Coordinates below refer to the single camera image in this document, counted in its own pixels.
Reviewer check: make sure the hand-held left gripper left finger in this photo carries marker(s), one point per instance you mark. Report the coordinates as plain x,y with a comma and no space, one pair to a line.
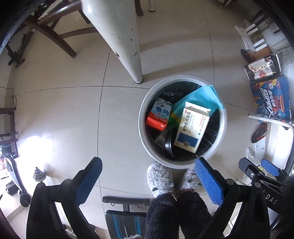
89,179

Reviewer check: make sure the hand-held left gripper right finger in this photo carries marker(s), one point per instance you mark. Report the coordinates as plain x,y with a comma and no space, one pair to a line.
207,181

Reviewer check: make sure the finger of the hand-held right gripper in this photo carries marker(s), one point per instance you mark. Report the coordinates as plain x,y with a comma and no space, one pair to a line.
250,171
270,166

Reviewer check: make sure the black round lid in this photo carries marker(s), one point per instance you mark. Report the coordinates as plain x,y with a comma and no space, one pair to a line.
167,144

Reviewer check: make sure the white blue medicine box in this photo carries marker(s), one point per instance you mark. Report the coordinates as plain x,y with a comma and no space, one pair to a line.
191,124

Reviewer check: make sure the white trash bin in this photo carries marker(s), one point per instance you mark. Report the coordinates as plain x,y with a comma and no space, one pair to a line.
142,119

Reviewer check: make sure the small blue red milk carton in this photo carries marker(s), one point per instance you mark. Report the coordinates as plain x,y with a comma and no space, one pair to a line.
160,112

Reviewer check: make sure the green blue rice bag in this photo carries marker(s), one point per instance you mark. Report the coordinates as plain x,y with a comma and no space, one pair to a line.
199,96

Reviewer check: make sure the person's right grey slipper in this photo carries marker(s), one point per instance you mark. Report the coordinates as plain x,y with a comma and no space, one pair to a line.
188,181

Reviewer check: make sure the person's grey slipper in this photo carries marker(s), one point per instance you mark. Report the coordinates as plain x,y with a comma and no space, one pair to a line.
159,177
188,181

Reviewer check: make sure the person's right leg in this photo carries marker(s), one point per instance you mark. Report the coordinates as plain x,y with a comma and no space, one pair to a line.
195,213

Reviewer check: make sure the person's leg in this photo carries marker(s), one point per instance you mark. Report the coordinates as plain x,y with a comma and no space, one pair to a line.
160,216
195,213

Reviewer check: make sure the red black shoe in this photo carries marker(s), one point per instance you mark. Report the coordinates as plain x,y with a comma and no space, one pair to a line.
259,132

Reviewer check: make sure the person's left grey slipper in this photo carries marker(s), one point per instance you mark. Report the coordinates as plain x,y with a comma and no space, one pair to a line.
159,177

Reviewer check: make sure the person's left leg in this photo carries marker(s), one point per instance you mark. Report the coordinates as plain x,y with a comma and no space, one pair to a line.
160,216

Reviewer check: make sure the comic printed box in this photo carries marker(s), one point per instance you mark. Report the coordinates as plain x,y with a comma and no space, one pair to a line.
271,101

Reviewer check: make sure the white black wheeled scooter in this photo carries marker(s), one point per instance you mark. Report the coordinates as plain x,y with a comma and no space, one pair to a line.
16,177

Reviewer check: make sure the black metal rack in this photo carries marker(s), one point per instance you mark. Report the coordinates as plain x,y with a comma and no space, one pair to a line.
9,131

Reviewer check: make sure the black white printed box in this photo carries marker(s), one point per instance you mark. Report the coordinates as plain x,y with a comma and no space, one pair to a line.
261,69

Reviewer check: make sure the brown shoe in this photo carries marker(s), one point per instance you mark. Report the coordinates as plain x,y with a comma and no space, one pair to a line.
249,55

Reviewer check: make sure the white plastic bag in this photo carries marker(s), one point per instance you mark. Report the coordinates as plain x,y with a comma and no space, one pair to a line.
244,38

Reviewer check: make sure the white table leg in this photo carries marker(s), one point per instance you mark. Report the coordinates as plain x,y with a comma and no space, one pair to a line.
124,39
151,4

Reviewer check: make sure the black wheeled stand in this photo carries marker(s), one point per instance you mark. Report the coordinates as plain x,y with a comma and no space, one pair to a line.
18,50

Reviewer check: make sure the dark wooden chair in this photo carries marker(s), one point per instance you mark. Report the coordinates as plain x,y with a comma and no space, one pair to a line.
52,34

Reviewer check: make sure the white metal chair frame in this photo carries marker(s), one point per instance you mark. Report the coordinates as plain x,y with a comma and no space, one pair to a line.
271,119

